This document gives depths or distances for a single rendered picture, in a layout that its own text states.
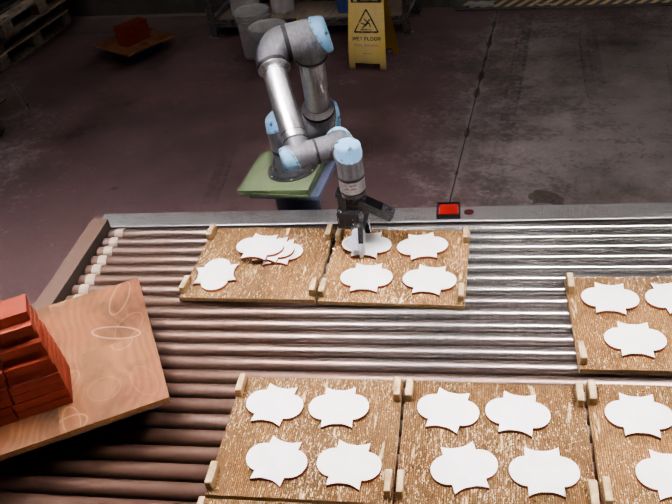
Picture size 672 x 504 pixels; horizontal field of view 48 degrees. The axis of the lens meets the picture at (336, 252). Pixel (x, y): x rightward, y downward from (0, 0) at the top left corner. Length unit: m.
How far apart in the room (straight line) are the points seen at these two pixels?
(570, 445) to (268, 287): 0.96
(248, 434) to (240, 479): 0.13
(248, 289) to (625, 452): 1.10
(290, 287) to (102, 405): 0.65
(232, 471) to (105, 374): 0.41
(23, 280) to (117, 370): 2.44
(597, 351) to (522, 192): 2.37
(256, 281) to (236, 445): 0.60
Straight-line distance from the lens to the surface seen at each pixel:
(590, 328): 2.02
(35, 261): 4.44
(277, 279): 2.23
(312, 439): 1.78
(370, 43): 5.78
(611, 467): 1.74
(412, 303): 2.08
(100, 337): 2.05
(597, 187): 4.32
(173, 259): 2.45
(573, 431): 1.78
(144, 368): 1.91
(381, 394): 1.85
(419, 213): 2.46
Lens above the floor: 2.30
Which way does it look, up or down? 36 degrees down
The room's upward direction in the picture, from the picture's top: 8 degrees counter-clockwise
